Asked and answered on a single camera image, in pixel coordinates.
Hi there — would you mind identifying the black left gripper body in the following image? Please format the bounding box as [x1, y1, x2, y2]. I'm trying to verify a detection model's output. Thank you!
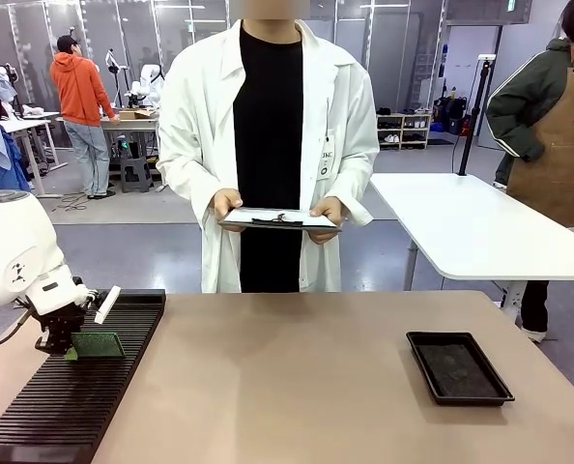
[34, 307, 87, 353]

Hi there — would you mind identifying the green PCB board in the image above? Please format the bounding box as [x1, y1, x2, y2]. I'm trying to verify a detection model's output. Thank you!
[70, 332, 128, 361]

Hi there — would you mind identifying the grey clipboard with paper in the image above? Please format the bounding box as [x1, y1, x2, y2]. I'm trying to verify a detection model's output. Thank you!
[217, 207, 343, 234]

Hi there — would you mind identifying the person's left forearm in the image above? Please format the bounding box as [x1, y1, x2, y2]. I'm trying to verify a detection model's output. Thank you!
[332, 144, 381, 228]

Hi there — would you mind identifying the person's right forearm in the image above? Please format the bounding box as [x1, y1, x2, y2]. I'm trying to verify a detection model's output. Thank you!
[156, 144, 230, 236]

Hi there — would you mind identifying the black slotted PCB rack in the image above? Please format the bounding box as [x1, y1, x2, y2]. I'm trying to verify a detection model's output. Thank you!
[0, 288, 167, 464]

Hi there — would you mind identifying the person's right hand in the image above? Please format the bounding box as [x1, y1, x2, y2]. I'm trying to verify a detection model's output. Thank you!
[213, 188, 244, 224]

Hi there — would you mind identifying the person's left hand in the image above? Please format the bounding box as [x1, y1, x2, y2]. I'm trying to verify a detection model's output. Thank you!
[307, 196, 349, 246]

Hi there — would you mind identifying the black plastic tray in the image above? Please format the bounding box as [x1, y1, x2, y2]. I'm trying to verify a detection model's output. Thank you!
[405, 331, 516, 407]

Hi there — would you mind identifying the grey step stool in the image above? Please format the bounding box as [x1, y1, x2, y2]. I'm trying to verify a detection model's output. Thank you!
[119, 156, 154, 195]

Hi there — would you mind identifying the white rounded table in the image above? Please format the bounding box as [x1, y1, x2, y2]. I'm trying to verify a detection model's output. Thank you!
[368, 172, 574, 310]

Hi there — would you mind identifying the white background side table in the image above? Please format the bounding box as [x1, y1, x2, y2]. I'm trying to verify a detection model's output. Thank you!
[0, 110, 70, 198]

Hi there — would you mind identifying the white background workbench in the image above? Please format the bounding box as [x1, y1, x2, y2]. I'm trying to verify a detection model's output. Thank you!
[54, 114, 163, 194]

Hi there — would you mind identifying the flat cardboard box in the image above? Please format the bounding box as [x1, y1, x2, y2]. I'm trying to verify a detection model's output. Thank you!
[118, 107, 161, 122]

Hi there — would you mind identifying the person in orange hoodie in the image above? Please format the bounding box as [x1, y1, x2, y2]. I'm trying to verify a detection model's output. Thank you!
[49, 34, 122, 200]

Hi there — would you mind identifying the person in brown apron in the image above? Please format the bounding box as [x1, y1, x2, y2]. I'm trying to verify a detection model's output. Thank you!
[485, 0, 574, 343]

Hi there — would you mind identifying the person in white lab coat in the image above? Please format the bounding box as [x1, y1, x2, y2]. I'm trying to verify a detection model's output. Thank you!
[155, 17, 381, 295]

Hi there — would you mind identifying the black bags pile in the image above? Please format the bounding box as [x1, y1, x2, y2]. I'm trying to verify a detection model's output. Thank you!
[433, 95, 474, 137]

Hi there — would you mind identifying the wooden shoe rack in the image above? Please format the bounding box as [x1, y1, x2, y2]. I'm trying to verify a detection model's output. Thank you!
[377, 112, 434, 151]

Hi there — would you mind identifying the white name badge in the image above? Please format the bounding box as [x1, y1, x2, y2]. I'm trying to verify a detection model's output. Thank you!
[316, 135, 336, 182]

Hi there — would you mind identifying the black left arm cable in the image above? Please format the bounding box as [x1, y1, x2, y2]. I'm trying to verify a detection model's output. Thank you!
[0, 306, 33, 349]

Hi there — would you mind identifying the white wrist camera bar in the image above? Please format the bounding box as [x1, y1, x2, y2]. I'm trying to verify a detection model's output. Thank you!
[93, 285, 123, 326]

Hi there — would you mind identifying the black camera pole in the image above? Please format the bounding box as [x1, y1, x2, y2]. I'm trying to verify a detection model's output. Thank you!
[457, 53, 497, 177]

